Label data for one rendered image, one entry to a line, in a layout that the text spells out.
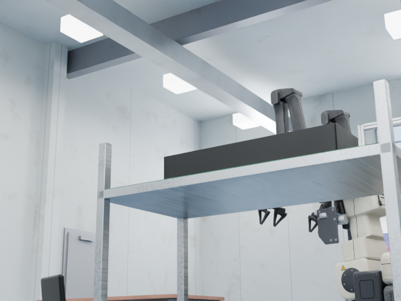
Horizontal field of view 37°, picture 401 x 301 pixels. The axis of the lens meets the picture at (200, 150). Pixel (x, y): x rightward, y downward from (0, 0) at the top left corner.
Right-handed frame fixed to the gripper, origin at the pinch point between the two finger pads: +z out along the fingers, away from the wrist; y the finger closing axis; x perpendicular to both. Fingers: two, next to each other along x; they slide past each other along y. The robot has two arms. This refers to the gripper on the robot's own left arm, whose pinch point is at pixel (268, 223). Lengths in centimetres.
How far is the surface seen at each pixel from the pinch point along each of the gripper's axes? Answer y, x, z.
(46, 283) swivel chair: 19, -139, 93
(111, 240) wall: -445, -719, 251
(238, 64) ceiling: -572, -674, -139
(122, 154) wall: -469, -805, 99
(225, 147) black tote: 91, 52, -33
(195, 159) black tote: 94, 44, -26
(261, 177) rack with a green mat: 97, 74, -30
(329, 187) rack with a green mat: 73, 78, -32
